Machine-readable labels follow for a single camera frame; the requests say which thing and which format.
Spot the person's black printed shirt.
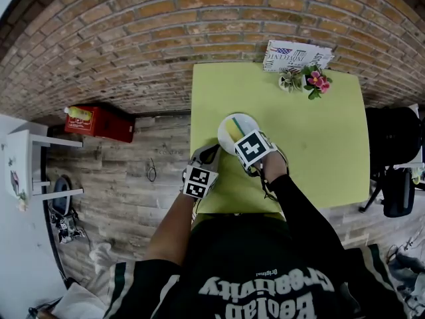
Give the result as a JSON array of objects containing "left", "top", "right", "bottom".
[{"left": 102, "top": 213, "right": 409, "bottom": 319}]

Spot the black cable loop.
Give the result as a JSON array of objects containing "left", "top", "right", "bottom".
[{"left": 146, "top": 158, "right": 157, "bottom": 183}]

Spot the black backpack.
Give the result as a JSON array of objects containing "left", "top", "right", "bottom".
[{"left": 382, "top": 167, "right": 416, "bottom": 218}]

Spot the person's right hand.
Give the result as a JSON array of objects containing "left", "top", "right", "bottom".
[{"left": 260, "top": 150, "right": 289, "bottom": 183}]

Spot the pink flower in white pot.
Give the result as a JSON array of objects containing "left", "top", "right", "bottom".
[{"left": 301, "top": 64, "right": 333, "bottom": 100}]

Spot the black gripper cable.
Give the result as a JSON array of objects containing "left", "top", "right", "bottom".
[{"left": 260, "top": 169, "right": 278, "bottom": 201}]

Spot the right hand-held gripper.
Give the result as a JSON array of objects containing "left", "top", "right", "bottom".
[{"left": 234, "top": 130, "right": 278, "bottom": 177}]

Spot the yellow green sponge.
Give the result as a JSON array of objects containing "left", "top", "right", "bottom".
[{"left": 222, "top": 116, "right": 248, "bottom": 142}]

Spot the succulent in white pot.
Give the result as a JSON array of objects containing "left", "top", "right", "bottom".
[{"left": 278, "top": 68, "right": 303, "bottom": 94}]

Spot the person's right forearm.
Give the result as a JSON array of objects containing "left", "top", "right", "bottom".
[{"left": 267, "top": 174, "right": 345, "bottom": 252}]

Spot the black office chair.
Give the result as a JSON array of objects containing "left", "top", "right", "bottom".
[{"left": 365, "top": 106, "right": 424, "bottom": 165}]

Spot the yellow drink bottle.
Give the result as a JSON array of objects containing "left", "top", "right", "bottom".
[{"left": 63, "top": 106, "right": 94, "bottom": 122}]

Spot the grey oval device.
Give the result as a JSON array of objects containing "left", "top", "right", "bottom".
[{"left": 52, "top": 175, "right": 72, "bottom": 212}]

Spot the printed white sign board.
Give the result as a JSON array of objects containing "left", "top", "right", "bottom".
[{"left": 262, "top": 39, "right": 335, "bottom": 73}]

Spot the light green tablecloth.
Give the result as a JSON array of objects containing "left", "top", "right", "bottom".
[{"left": 189, "top": 62, "right": 371, "bottom": 222}]

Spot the person's left forearm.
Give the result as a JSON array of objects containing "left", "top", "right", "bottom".
[{"left": 144, "top": 196, "right": 197, "bottom": 267}]

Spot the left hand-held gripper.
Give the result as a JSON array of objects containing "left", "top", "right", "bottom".
[{"left": 181, "top": 144, "right": 222, "bottom": 199}]

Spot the red box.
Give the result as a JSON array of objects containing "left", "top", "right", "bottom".
[{"left": 64, "top": 104, "right": 135, "bottom": 143}]

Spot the grey device with cables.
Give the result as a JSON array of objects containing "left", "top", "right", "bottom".
[{"left": 49, "top": 211, "right": 87, "bottom": 244}]

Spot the white round plate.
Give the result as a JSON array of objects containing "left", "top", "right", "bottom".
[{"left": 217, "top": 112, "right": 260, "bottom": 156}]

